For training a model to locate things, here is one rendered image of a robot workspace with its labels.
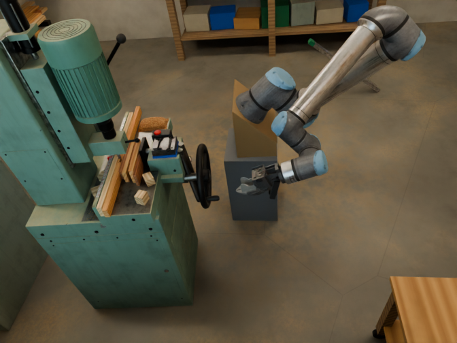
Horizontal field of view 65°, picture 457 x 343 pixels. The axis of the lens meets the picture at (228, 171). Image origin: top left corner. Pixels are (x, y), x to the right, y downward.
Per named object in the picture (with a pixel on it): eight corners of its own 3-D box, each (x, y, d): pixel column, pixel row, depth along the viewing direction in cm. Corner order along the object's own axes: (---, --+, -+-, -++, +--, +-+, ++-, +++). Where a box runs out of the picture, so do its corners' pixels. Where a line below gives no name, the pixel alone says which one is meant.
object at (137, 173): (139, 186, 146) (135, 175, 142) (137, 186, 146) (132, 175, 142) (149, 147, 163) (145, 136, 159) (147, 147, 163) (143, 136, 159)
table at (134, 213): (178, 222, 139) (175, 212, 134) (102, 226, 141) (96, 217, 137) (191, 125, 181) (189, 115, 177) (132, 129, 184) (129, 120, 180)
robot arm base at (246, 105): (237, 90, 198) (249, 77, 192) (262, 110, 204) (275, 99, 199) (233, 108, 184) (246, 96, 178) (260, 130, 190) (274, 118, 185)
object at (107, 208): (110, 217, 136) (107, 210, 133) (105, 217, 136) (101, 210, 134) (142, 112, 183) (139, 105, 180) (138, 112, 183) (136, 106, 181)
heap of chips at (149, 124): (166, 130, 171) (164, 123, 168) (137, 132, 172) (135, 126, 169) (168, 118, 177) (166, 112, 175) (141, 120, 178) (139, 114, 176)
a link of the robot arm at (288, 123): (393, -14, 130) (273, 131, 137) (414, 11, 134) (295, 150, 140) (375, -8, 141) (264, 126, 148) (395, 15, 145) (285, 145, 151)
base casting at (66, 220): (163, 233, 152) (158, 220, 145) (34, 239, 157) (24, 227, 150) (175, 160, 184) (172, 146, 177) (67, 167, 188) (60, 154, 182)
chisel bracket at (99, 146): (127, 156, 147) (120, 141, 141) (94, 159, 148) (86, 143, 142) (130, 145, 152) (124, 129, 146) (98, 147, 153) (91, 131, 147)
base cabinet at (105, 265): (193, 306, 202) (164, 233, 152) (94, 310, 206) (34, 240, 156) (198, 239, 233) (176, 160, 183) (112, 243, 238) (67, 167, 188)
